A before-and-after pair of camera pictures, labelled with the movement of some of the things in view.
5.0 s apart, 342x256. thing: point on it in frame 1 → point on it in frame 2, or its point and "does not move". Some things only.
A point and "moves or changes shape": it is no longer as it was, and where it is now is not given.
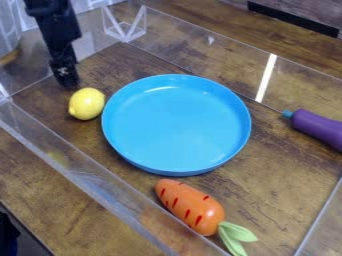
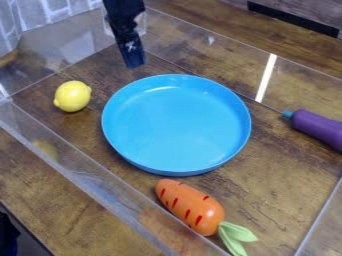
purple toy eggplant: (315, 126) does not move
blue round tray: (176, 124) does not move
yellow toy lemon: (85, 103) moves or changes shape
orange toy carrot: (201, 214) does not move
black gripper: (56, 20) → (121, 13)
